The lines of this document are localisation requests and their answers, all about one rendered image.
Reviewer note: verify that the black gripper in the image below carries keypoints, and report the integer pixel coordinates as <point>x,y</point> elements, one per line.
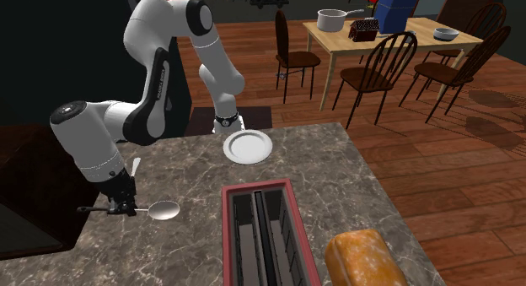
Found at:
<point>120,188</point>

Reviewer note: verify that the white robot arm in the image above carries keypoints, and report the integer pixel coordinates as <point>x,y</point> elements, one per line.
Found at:
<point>152,34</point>

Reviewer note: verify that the red toaster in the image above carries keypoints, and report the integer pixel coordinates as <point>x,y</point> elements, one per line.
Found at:
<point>227,235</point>

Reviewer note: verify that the white plate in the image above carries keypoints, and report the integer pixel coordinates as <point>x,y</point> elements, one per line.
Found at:
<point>247,147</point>

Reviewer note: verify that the dark wooden chair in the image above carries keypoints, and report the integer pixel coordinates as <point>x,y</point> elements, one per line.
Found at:
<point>298,59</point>
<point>365,77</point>
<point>491,20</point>
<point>441,73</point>

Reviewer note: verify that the golden bread loaf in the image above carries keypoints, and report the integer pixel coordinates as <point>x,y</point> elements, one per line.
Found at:
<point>359,260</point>

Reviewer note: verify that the light wooden dining table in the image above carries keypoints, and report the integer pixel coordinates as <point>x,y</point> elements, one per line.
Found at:
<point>341,41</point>

